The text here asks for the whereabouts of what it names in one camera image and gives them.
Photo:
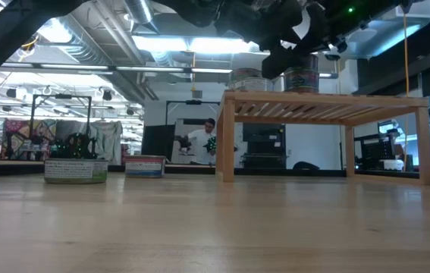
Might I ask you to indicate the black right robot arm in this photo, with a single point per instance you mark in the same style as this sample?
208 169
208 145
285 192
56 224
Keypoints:
381 7

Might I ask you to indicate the desk computer monitor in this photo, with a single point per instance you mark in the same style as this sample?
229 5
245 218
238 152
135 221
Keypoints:
377 148

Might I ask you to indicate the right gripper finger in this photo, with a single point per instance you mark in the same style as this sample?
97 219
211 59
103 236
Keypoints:
277 62

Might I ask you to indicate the black monitor screen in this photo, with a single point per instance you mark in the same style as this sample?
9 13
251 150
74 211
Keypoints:
157 140

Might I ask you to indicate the black stand frame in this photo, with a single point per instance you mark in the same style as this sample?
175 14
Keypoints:
193 102
63 96

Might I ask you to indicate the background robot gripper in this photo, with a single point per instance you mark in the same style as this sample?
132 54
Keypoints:
185 143
211 144

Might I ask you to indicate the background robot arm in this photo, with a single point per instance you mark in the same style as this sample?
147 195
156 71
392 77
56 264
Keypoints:
74 146

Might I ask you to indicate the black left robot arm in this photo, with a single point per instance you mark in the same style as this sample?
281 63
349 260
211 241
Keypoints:
2 41

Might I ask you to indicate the bright ceiling light panel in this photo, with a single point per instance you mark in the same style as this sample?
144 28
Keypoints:
184 44

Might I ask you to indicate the grey white cloth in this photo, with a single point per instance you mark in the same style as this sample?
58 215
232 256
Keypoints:
104 136

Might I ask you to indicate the colourful patterned cloth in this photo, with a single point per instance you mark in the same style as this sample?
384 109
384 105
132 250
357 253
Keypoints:
13 130

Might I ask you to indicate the person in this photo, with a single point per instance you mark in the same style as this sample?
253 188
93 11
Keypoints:
201 140

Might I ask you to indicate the silver spiral air duct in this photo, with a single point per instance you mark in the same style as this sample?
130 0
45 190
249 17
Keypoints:
85 53

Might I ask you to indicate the wooden slatted shelf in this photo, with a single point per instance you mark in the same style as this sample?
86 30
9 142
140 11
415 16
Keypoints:
332 101

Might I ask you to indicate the black rounded object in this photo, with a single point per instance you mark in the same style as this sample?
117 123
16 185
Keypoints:
305 166

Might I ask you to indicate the ceiling dome camera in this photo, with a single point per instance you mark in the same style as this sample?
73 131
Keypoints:
332 57

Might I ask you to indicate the blue pink label can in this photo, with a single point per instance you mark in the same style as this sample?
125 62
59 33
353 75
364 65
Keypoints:
144 167
302 81

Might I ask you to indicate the white rounded object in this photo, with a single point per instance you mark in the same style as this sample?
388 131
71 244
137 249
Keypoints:
391 165

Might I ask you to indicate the black cabinet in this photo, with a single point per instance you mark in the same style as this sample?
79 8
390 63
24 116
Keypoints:
264 144

